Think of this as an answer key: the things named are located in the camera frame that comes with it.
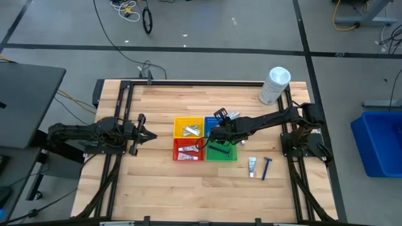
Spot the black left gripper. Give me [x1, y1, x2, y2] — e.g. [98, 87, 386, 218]
[122, 114, 158, 157]

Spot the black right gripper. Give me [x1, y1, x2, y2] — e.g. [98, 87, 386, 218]
[196, 107, 235, 149]

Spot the blue plastic basket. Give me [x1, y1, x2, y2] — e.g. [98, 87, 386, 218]
[204, 116, 236, 139]

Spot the green plastic basket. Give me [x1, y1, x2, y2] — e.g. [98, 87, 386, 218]
[204, 137, 238, 162]

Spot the red plastic basket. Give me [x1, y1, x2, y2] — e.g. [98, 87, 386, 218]
[172, 137, 205, 162]

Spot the yellow plastic basket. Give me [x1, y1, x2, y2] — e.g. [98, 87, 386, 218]
[173, 116, 205, 139]

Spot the small white toothpaste tube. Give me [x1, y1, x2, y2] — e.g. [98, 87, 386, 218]
[248, 156, 257, 178]

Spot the dark table clamp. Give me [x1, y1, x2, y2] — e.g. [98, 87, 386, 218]
[139, 69, 155, 85]

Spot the white wipes canister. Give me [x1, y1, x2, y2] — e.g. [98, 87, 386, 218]
[258, 66, 291, 105]

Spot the black desk leg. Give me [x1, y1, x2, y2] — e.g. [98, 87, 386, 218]
[26, 147, 48, 202]

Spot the dark grey desk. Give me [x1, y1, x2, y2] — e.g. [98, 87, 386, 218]
[0, 62, 67, 149]

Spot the blue storage bin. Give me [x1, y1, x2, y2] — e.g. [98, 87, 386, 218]
[350, 111, 402, 178]

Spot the grey floor foot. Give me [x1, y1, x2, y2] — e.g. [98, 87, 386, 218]
[362, 99, 402, 108]

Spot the grey desk leg base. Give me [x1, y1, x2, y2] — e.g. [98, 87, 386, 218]
[332, 0, 398, 28]

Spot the black aluminium table frame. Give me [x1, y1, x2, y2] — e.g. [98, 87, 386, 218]
[71, 78, 339, 226]

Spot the long black floor cable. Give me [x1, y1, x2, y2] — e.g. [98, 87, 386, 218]
[93, 0, 168, 80]

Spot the coiled black cable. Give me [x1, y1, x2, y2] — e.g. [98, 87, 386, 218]
[142, 8, 154, 35]

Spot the white cable bundle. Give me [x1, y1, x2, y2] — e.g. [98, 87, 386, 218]
[109, 0, 141, 23]

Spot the yellow floor cable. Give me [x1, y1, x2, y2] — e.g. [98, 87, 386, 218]
[332, 0, 358, 31]

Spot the black cable bunch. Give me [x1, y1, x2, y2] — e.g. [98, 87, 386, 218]
[378, 24, 402, 55]

